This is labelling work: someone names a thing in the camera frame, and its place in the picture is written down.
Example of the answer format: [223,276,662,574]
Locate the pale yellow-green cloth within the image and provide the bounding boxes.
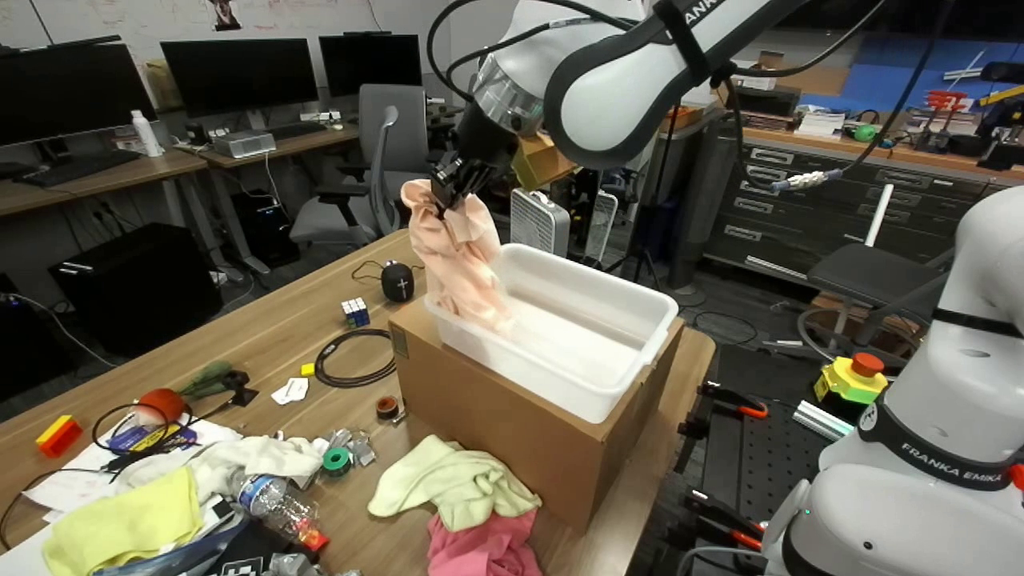
[367,435,539,533]

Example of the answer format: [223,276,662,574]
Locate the plastic bottle red cap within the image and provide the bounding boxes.
[229,475,329,558]

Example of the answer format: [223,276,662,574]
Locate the green tape roll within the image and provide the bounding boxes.
[320,445,352,476]

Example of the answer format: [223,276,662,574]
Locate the pink cloth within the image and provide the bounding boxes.
[429,514,539,576]

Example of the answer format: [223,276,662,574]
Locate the white crumpled cloth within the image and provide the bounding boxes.
[193,435,325,491]

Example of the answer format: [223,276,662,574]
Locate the red yellow block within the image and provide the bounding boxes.
[35,415,80,459]

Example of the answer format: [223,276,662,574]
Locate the left black monitor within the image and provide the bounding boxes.
[0,44,148,143]

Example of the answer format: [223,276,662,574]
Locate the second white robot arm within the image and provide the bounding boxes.
[762,187,1024,576]

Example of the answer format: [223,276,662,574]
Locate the yellow towel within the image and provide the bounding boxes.
[40,469,203,576]

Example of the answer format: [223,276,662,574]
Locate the red cup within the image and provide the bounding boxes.
[138,388,186,422]

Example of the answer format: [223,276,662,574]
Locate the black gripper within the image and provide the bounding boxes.
[433,106,519,214]

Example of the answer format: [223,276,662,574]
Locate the emergency stop button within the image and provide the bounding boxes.
[813,352,887,403]

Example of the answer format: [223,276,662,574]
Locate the black monitor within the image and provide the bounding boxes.
[164,38,316,115]
[0,44,148,143]
[320,32,422,95]

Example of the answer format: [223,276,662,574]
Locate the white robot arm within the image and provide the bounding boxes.
[429,0,810,212]

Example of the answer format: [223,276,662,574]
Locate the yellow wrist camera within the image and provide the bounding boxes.
[511,135,576,189]

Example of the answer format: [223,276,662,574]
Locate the grey office chair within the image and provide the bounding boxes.
[291,85,429,243]

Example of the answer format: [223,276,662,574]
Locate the right black monitor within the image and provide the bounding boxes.
[320,32,422,95]

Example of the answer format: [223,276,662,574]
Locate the rubiks cube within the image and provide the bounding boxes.
[340,298,371,328]

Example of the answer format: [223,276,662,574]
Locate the brown cardboard box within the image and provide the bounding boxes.
[388,304,683,528]

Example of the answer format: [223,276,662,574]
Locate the middle black monitor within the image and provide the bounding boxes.
[164,38,316,115]

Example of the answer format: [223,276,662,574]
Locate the white plastic bin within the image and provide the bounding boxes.
[422,243,678,427]

